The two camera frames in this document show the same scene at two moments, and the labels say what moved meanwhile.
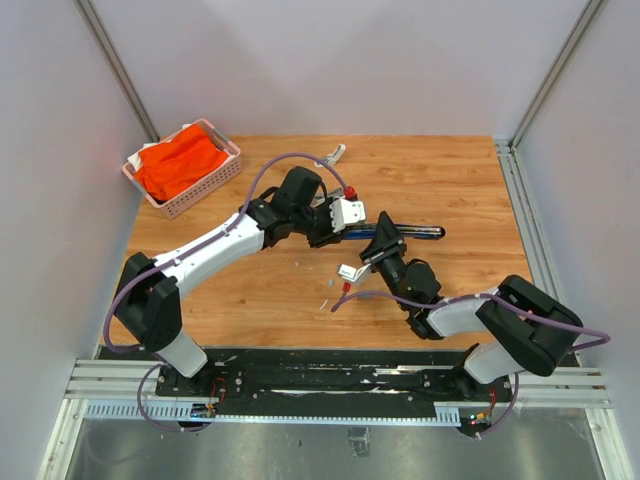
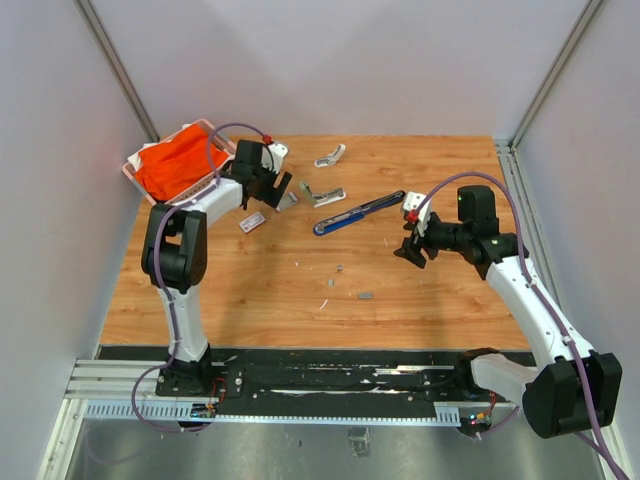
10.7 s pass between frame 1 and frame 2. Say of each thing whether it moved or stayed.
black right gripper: moved
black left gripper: moved
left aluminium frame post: stayed
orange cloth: stayed
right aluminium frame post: stayed
